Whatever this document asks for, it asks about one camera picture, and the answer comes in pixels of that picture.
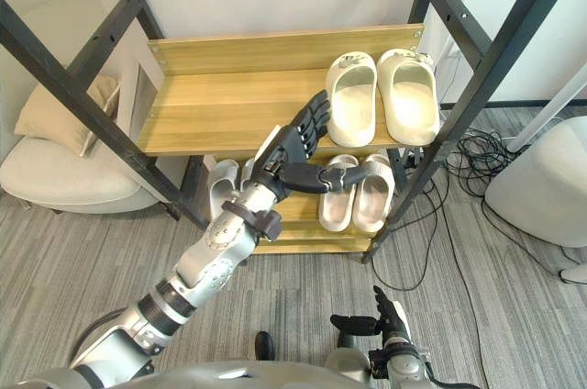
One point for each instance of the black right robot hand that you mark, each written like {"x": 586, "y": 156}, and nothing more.
{"x": 394, "y": 320}

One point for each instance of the silver robot torso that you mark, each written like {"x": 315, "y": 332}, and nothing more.
{"x": 229, "y": 377}

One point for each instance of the pale grey slipper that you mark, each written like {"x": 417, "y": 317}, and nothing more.
{"x": 247, "y": 173}
{"x": 222, "y": 187}

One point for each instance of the black metal rack frame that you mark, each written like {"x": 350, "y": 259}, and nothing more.
{"x": 69, "y": 84}

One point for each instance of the plain cream slipper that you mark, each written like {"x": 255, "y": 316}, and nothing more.
{"x": 372, "y": 205}
{"x": 335, "y": 210}

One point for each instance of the dark robot foot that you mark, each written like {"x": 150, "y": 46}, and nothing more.
{"x": 264, "y": 347}

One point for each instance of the wooden shelf board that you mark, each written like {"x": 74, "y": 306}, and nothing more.
{"x": 229, "y": 104}
{"x": 302, "y": 224}

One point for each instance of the white pole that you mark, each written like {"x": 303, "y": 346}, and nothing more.
{"x": 548, "y": 114}

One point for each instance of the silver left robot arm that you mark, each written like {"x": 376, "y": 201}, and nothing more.
{"x": 215, "y": 247}

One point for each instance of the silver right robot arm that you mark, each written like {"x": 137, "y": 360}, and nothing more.
{"x": 408, "y": 368}

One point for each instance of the cream armchair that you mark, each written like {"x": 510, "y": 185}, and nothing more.
{"x": 64, "y": 178}

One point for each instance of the white stand foot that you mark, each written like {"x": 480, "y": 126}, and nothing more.
{"x": 574, "y": 273}

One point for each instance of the white rounded appliance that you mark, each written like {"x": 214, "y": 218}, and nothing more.
{"x": 541, "y": 182}

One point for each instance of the beige cushion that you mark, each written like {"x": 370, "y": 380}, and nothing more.
{"x": 55, "y": 114}

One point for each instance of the cream slipper with flower charm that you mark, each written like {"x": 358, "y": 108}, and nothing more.
{"x": 351, "y": 104}
{"x": 410, "y": 100}

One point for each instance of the white frame panel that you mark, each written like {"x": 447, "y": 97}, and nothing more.
{"x": 144, "y": 86}

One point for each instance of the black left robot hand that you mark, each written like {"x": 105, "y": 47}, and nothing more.
{"x": 293, "y": 146}

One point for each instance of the silver robot leg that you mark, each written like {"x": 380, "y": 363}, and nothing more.
{"x": 346, "y": 357}

